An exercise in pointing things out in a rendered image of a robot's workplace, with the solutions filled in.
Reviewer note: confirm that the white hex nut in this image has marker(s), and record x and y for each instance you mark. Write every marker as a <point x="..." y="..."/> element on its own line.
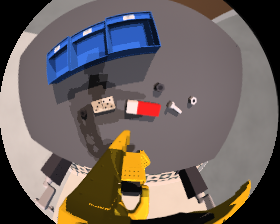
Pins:
<point x="192" y="100"/>

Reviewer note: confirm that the white bolt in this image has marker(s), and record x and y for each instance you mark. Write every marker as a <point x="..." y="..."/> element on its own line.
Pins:
<point x="171" y="105"/>

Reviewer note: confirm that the blue bin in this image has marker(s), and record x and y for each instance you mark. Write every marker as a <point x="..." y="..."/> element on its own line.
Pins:
<point x="121" y="38"/>

